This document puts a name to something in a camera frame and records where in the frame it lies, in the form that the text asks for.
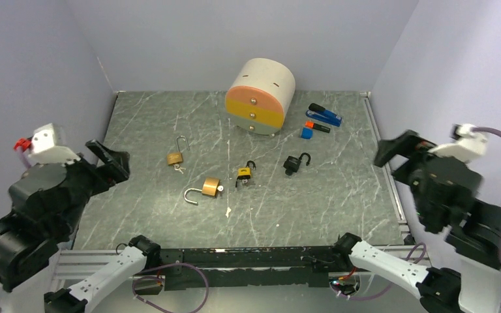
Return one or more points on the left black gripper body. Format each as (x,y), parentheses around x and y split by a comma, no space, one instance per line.
(96,179)

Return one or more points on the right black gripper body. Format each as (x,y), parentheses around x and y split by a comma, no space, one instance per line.
(409,171)

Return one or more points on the long shackle brass padlock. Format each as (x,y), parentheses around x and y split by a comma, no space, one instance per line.
(176,158)

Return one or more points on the short shackle brass padlock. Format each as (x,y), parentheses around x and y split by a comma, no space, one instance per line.
(209,188)

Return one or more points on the black padlock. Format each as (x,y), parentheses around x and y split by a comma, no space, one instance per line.
(292,163)

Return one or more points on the small yellow padlock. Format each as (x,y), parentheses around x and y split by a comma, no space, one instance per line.
(245,172)

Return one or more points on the keys of yellow padlock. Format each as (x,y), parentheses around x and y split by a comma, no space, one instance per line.
(247,182)

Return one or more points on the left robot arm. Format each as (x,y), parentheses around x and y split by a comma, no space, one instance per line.
(47,205)

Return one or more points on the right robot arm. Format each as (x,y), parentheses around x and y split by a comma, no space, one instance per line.
(445,194)

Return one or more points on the blue black stapler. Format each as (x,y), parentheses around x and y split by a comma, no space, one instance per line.
(320,113)

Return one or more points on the orange black highlighter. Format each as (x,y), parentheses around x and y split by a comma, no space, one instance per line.
(316,126)

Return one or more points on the blue cube block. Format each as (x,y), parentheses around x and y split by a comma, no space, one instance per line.
(306,133)

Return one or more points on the round mini drawer cabinet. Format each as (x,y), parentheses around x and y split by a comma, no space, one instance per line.
(260,96)

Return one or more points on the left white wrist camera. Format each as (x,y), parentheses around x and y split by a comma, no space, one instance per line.
(47,145)

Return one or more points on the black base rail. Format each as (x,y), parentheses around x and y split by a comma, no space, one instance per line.
(176,269)

